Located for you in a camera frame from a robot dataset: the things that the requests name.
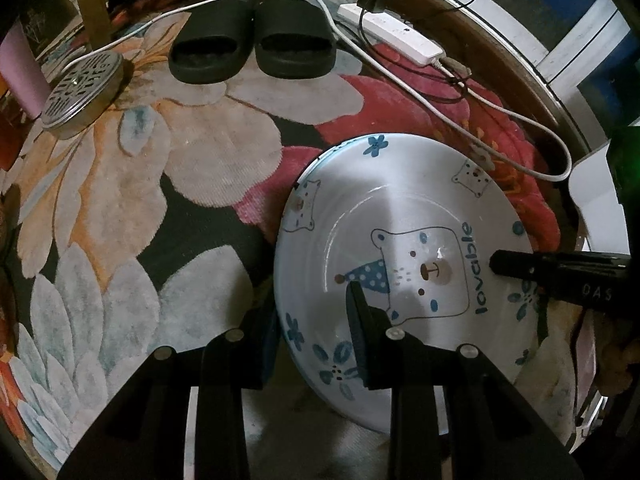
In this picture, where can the floral rug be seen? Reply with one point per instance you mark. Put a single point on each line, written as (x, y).
(150, 185)

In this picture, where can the white power strip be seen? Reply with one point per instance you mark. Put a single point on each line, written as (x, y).
(400, 35)

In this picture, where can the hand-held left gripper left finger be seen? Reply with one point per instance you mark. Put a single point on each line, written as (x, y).
(267, 355)

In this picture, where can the person's right hand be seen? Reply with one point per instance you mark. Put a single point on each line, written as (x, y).
(620, 365)

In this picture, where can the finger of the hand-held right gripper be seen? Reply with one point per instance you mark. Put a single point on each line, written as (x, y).
(520, 265)

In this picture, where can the pink tumbler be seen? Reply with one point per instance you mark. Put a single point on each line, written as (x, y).
(20, 75)

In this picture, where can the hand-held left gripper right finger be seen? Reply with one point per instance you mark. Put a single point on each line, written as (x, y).
(362, 340)

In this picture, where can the black slipper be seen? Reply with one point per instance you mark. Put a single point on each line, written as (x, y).
(210, 45)
(295, 40)

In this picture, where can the wooden chair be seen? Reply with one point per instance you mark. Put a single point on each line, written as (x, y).
(92, 5)

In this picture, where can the white bear print plate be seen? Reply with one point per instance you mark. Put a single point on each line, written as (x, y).
(425, 200)

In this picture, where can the round perforated metal tin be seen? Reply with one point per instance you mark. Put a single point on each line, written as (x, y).
(80, 85)

